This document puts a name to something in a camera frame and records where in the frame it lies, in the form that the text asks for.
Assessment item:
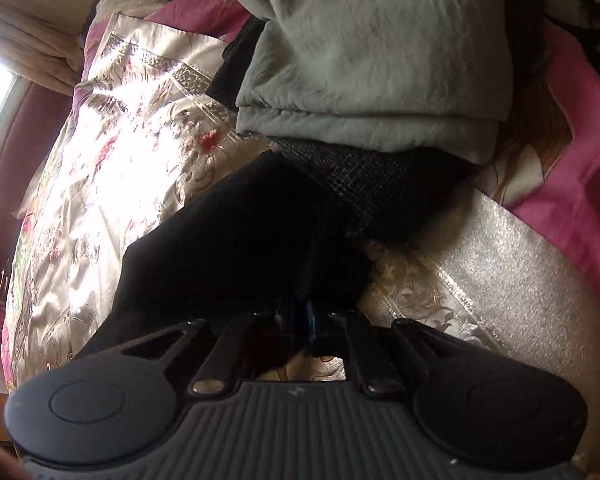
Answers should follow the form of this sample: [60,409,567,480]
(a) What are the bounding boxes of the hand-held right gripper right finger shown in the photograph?
[305,302,483,398]

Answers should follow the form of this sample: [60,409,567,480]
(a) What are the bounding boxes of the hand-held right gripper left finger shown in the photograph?
[77,309,301,400]

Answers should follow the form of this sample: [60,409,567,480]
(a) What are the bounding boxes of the black pants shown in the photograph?
[74,149,376,366]

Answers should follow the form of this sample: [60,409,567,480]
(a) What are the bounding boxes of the dark knit garment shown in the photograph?
[269,135,481,248]

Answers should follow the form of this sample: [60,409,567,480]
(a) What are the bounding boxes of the floral satin bed quilt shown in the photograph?
[0,0,600,411]

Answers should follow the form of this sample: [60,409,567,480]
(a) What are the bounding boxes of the black cloth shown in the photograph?
[206,15,267,113]

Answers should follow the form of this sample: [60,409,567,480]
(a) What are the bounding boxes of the purple padded window bench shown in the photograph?
[0,82,77,267]

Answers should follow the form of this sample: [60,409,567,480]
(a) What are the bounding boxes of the grey folded garment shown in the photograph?
[205,0,514,165]

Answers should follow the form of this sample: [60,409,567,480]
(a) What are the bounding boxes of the beige floral curtain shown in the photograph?
[0,0,108,97]

